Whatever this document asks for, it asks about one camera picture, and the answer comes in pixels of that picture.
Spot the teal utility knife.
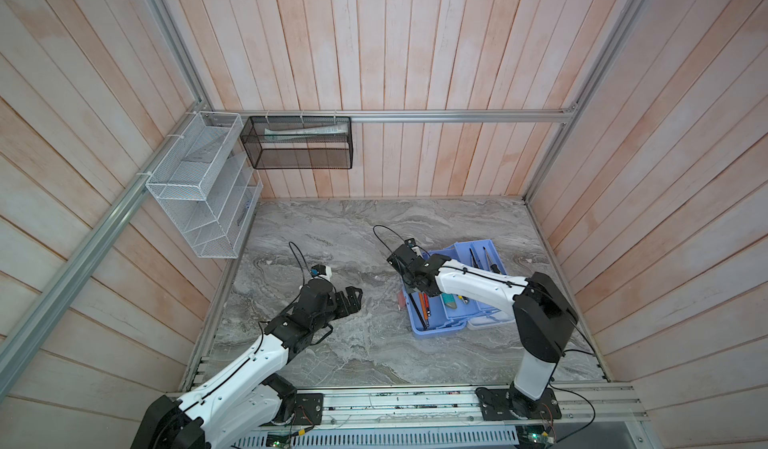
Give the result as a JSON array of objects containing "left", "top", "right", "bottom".
[{"left": 441, "top": 294, "right": 457, "bottom": 310}]

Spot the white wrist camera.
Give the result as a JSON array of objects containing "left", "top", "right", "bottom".
[
  {"left": 404, "top": 238, "right": 421, "bottom": 256},
  {"left": 310, "top": 264, "right": 332, "bottom": 280}
]

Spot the red handled hex key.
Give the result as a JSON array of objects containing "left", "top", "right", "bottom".
[{"left": 419, "top": 293, "right": 430, "bottom": 323}]

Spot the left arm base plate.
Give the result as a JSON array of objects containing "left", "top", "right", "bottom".
[{"left": 265, "top": 392, "right": 324, "bottom": 427}]

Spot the black hex key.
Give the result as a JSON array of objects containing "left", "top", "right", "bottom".
[{"left": 409, "top": 291, "right": 429, "bottom": 332}]

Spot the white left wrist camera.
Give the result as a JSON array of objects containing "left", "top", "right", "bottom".
[{"left": 310, "top": 264, "right": 332, "bottom": 280}]

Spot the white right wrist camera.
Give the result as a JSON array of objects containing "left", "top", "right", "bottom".
[{"left": 404, "top": 238, "right": 421, "bottom": 256}]

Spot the white blue plastic toolbox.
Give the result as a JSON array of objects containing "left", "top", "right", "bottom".
[{"left": 397, "top": 239, "right": 511, "bottom": 338}]

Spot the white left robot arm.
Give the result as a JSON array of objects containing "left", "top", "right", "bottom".
[{"left": 131, "top": 277, "right": 363, "bottom": 448}]

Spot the black mesh wall basket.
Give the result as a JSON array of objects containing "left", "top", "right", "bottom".
[{"left": 240, "top": 115, "right": 354, "bottom": 170}]

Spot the aluminium front rail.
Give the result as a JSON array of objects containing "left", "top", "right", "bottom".
[{"left": 296, "top": 383, "right": 648, "bottom": 430}]

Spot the white wire mesh shelf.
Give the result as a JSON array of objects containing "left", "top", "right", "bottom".
[{"left": 147, "top": 112, "right": 263, "bottom": 259}]

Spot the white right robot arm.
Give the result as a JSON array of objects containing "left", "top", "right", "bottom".
[{"left": 387, "top": 243, "right": 578, "bottom": 403}]

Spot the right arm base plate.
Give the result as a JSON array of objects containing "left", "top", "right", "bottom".
[{"left": 475, "top": 387, "right": 562, "bottom": 421}]

